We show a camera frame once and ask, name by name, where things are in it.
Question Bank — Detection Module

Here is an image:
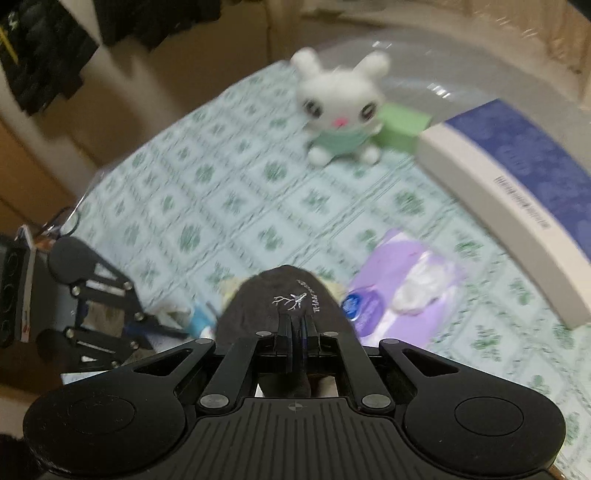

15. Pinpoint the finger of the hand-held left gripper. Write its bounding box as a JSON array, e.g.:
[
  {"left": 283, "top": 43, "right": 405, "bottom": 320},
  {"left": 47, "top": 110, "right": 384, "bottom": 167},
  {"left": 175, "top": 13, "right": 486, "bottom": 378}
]
[
  {"left": 69, "top": 261, "right": 160, "bottom": 330},
  {"left": 65, "top": 320, "right": 188, "bottom": 370}
]

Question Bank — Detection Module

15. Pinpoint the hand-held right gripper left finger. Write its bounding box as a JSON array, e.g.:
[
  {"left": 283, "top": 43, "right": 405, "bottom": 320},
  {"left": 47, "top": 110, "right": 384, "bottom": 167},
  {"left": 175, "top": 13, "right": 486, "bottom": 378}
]
[{"left": 122, "top": 316, "right": 296, "bottom": 414}]

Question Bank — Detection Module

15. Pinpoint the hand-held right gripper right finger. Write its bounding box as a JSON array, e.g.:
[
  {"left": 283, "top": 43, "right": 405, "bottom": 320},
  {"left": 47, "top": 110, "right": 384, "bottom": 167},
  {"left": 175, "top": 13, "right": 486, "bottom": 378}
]
[{"left": 295, "top": 316, "right": 462, "bottom": 412}]

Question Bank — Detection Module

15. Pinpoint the black knit hat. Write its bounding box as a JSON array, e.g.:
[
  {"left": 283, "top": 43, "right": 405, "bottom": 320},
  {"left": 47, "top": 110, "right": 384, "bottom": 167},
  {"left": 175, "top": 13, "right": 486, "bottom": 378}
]
[{"left": 215, "top": 264, "right": 363, "bottom": 398}]

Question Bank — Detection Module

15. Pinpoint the yellow towel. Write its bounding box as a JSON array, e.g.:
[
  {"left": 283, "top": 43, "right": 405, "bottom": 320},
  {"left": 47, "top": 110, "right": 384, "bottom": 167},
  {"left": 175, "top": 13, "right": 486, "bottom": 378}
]
[{"left": 217, "top": 274, "right": 347, "bottom": 315}]

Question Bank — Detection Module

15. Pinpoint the blue face mask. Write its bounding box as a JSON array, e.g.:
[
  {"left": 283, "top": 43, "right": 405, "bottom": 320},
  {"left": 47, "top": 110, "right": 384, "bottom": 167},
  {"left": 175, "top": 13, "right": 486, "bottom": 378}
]
[{"left": 187, "top": 302, "right": 222, "bottom": 340}]

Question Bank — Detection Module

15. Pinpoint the purple tissue pack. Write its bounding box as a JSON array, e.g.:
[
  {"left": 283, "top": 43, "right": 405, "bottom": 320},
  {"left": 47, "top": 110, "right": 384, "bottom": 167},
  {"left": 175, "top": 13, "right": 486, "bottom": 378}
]
[{"left": 344, "top": 228, "right": 467, "bottom": 347}]

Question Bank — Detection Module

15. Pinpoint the green floral tablecloth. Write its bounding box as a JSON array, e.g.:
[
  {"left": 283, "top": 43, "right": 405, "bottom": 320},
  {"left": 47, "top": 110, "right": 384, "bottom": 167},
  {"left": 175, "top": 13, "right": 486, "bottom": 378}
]
[{"left": 60, "top": 60, "right": 591, "bottom": 480}]

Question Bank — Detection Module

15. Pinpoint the black quilted jacket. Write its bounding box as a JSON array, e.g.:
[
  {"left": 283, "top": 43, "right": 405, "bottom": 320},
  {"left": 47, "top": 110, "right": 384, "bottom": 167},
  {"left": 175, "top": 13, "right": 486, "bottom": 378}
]
[{"left": 0, "top": 0, "right": 100, "bottom": 116}]

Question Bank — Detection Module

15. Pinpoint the light green box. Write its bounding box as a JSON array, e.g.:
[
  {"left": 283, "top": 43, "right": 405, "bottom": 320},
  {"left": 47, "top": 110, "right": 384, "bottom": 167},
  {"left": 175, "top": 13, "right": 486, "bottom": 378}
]
[{"left": 372, "top": 102, "right": 432, "bottom": 153}]

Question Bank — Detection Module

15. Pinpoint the white bunny plush toy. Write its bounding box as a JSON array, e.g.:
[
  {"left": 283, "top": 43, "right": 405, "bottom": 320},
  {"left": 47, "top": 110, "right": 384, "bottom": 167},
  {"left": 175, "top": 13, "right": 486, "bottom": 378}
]
[{"left": 290, "top": 46, "right": 392, "bottom": 167}]

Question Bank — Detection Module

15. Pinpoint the blue and white flat box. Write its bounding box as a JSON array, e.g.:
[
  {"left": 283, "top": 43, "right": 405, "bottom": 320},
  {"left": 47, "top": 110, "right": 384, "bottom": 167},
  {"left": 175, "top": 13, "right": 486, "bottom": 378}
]
[{"left": 416, "top": 98, "right": 591, "bottom": 329}]

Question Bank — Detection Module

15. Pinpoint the black jacket white logo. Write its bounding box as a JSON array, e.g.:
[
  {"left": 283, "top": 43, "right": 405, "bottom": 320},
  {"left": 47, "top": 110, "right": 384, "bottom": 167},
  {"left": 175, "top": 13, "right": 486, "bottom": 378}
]
[{"left": 95, "top": 0, "right": 227, "bottom": 51}]

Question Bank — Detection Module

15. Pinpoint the beige curtain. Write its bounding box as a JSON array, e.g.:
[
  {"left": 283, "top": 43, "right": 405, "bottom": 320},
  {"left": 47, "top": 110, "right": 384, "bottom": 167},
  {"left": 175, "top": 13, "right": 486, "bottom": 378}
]
[{"left": 462, "top": 0, "right": 591, "bottom": 93}]

